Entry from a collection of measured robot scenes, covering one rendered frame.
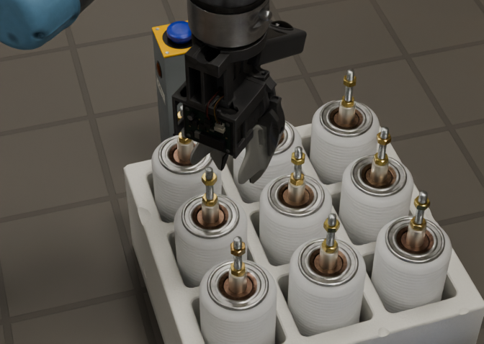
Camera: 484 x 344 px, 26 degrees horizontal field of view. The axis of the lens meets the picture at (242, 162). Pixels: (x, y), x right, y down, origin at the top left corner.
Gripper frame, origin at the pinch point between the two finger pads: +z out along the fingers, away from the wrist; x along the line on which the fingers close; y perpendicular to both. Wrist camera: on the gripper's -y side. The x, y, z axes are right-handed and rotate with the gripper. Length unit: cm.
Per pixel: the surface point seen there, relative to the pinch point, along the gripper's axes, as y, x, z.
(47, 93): -37, -61, 46
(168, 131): -25.6, -26.9, 29.8
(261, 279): -1.5, 2.1, 21.0
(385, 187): -23.1, 9.1, 21.0
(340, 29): -80, -23, 46
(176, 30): -29.6, -27.3, 13.3
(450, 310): -14.0, 23.0, 28.3
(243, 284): 1.1, 1.0, 19.8
